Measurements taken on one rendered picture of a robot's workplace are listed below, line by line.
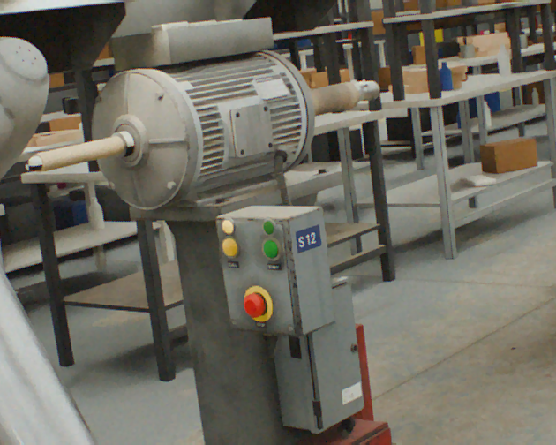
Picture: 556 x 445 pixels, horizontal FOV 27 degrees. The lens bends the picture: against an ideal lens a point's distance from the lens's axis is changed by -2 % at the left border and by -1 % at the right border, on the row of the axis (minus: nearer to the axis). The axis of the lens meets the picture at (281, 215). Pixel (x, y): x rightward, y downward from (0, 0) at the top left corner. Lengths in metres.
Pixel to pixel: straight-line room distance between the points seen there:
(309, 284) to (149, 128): 0.40
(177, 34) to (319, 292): 0.52
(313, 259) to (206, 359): 0.48
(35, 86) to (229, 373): 1.08
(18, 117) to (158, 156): 0.74
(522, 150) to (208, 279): 5.43
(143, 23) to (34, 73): 0.92
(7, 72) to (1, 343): 0.32
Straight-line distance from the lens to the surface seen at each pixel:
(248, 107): 2.12
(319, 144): 10.02
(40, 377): 1.18
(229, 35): 2.19
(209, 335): 2.31
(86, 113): 4.93
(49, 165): 1.97
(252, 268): 1.94
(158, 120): 2.05
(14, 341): 1.19
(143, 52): 2.13
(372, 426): 2.36
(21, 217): 7.83
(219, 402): 2.34
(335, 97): 2.50
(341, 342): 2.25
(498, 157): 7.47
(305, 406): 2.24
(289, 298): 1.90
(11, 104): 1.34
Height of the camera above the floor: 1.43
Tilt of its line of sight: 10 degrees down
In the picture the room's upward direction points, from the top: 7 degrees counter-clockwise
